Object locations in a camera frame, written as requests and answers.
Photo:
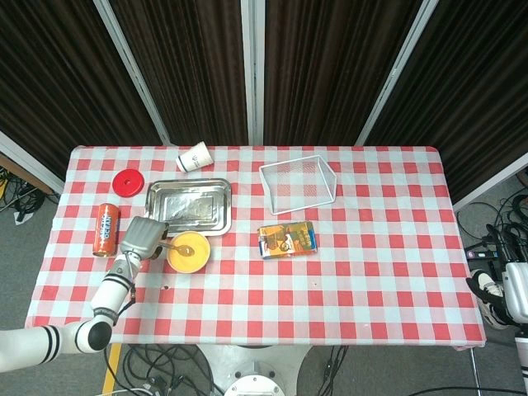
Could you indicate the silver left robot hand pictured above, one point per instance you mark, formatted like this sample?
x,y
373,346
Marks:
x,y
142,237

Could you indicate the metal spoon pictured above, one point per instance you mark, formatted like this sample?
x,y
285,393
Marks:
x,y
183,249

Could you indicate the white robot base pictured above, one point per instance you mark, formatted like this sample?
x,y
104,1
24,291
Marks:
x,y
251,371

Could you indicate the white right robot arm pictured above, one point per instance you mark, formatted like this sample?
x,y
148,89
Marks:
x,y
517,288

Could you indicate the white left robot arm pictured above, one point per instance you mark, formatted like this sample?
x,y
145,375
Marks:
x,y
111,288

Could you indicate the beige bowl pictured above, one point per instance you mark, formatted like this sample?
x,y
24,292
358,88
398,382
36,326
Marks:
x,y
187,271

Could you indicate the orange drink can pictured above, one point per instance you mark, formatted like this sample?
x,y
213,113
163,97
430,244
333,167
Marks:
x,y
106,231

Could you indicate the stainless steel tray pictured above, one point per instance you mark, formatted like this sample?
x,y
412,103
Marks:
x,y
185,206

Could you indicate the red round lid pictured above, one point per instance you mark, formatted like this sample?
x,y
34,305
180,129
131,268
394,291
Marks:
x,y
128,182

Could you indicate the white paper cup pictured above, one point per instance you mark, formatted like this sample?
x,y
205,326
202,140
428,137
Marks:
x,y
194,157

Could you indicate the colourful printed carton pack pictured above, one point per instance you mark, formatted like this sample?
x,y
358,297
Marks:
x,y
286,240

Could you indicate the dark ribbed partition panel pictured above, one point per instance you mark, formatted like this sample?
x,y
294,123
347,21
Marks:
x,y
330,70
474,90
185,70
53,82

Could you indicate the red white checked tablecloth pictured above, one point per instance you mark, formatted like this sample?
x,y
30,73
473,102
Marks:
x,y
330,288

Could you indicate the black power strip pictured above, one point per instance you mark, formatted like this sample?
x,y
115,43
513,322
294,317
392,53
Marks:
x,y
480,254

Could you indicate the black and white shoe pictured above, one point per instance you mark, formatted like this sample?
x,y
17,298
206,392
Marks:
x,y
488,288

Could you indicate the white partition base rail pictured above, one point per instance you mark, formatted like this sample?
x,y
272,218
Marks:
x,y
29,161
491,183

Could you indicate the white partition frame post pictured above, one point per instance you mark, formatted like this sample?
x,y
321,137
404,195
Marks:
x,y
396,74
132,74
252,70

